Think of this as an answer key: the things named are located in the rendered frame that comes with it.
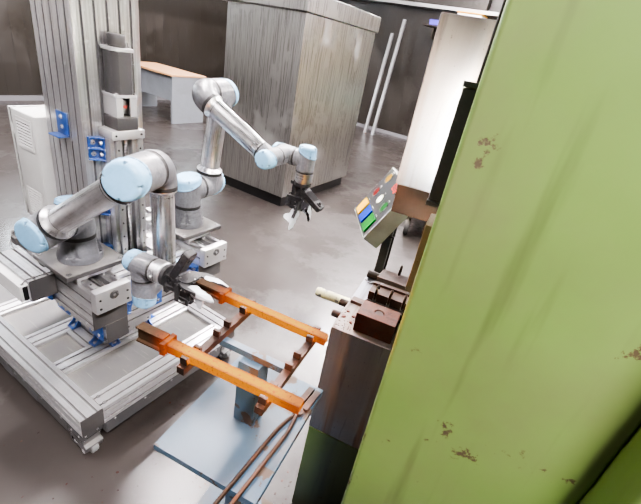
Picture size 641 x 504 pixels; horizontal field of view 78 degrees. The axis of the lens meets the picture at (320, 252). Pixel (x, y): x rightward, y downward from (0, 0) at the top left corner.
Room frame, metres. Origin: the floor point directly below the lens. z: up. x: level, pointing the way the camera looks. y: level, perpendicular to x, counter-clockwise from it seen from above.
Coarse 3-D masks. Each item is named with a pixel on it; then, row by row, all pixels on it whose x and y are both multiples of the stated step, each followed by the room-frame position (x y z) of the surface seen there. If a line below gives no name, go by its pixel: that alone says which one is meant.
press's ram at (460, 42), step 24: (456, 24) 1.03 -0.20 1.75; (480, 24) 1.02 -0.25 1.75; (432, 48) 1.04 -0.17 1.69; (456, 48) 1.03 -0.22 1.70; (480, 48) 1.01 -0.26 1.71; (432, 72) 1.04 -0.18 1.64; (456, 72) 1.02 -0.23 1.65; (432, 96) 1.03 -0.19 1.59; (456, 96) 1.02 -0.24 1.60; (432, 120) 1.03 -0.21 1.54; (408, 144) 1.04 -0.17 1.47; (432, 144) 1.02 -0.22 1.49; (408, 168) 1.04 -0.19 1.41; (432, 168) 1.02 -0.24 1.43
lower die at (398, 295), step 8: (384, 272) 1.25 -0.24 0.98; (392, 272) 1.27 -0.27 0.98; (392, 280) 1.19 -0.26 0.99; (400, 280) 1.20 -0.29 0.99; (384, 288) 1.12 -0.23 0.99; (392, 288) 1.12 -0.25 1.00; (368, 296) 1.09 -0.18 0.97; (376, 296) 1.08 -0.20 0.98; (384, 296) 1.07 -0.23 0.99; (392, 296) 1.08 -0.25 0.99; (400, 296) 1.09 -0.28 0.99; (408, 296) 1.10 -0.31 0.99; (384, 304) 1.07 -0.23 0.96; (392, 304) 1.06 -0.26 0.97; (400, 304) 1.06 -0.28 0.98
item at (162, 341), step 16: (144, 336) 0.73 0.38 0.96; (160, 336) 0.71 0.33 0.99; (176, 336) 0.73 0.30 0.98; (160, 352) 0.69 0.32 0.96; (176, 352) 0.69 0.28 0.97; (192, 352) 0.69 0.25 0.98; (208, 368) 0.66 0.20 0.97; (224, 368) 0.66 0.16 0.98; (240, 384) 0.64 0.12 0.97; (256, 384) 0.63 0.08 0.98; (272, 384) 0.64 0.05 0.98; (272, 400) 0.61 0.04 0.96; (288, 400) 0.61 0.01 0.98
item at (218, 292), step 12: (204, 288) 0.97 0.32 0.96; (216, 288) 0.96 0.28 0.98; (228, 288) 0.97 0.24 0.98; (228, 300) 0.93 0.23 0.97; (240, 300) 0.93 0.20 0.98; (252, 312) 0.90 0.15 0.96; (264, 312) 0.89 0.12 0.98; (276, 312) 0.90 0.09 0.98; (276, 324) 0.88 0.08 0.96; (288, 324) 0.86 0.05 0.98; (300, 324) 0.87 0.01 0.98; (324, 336) 0.84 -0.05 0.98
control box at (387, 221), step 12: (384, 180) 1.86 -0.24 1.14; (372, 192) 1.87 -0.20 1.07; (384, 192) 1.75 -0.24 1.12; (372, 204) 1.76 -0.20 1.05; (384, 216) 1.57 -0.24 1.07; (396, 216) 1.57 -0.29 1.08; (360, 228) 1.66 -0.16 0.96; (372, 228) 1.56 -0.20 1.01; (384, 228) 1.57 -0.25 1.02; (372, 240) 1.56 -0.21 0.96
